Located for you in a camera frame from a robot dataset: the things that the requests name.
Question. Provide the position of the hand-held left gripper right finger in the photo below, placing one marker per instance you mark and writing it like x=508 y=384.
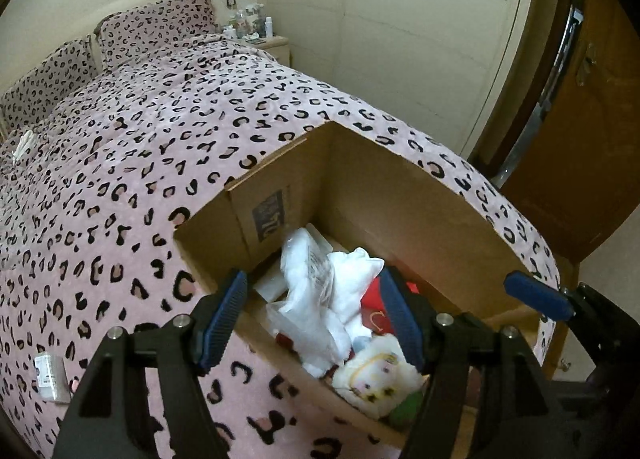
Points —
x=400 y=319

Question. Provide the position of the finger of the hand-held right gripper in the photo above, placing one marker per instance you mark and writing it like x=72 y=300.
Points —
x=537 y=294

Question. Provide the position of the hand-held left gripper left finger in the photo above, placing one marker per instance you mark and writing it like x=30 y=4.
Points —
x=225 y=319

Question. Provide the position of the red house-shaped box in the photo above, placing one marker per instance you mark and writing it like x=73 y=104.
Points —
x=372 y=306

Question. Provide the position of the white cotton swab box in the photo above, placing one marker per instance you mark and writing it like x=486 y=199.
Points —
x=272 y=286

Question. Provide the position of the small white plush toy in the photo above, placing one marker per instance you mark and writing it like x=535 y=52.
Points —
x=370 y=374

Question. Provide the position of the white clear plastic packet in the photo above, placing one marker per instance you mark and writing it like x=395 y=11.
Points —
x=305 y=299

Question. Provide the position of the brown cardboard box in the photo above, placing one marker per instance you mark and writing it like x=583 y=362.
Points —
x=400 y=199

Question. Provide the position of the brown wooden door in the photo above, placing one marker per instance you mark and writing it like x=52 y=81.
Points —
x=575 y=139

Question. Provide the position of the pink leopard print blanket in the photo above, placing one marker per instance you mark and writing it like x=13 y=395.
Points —
x=150 y=164

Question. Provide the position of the clear packet with paper tag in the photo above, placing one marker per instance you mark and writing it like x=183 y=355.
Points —
x=50 y=374

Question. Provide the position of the small white cloth item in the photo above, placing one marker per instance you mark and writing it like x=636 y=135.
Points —
x=22 y=144

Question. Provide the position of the beige wooden nightstand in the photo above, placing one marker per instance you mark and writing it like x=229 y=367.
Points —
x=277 y=46

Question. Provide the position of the group of small bottles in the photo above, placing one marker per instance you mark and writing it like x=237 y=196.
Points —
x=250 y=21

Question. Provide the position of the leopard print pillow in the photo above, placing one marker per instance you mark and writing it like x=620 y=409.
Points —
x=45 y=79
x=160 y=24

